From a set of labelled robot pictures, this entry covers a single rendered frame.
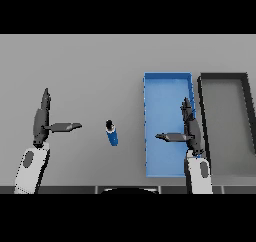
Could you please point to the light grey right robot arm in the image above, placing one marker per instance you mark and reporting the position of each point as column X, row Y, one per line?
column 199, row 173

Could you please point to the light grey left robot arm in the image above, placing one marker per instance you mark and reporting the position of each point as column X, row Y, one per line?
column 30, row 170

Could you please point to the blue bin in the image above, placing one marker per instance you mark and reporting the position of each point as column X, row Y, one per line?
column 168, row 126

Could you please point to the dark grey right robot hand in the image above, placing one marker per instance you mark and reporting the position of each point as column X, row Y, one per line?
column 192, row 132

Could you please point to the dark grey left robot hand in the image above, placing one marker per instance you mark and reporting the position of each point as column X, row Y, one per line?
column 40, row 122

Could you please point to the dark grey bin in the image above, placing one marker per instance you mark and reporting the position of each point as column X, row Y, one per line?
column 230, row 126

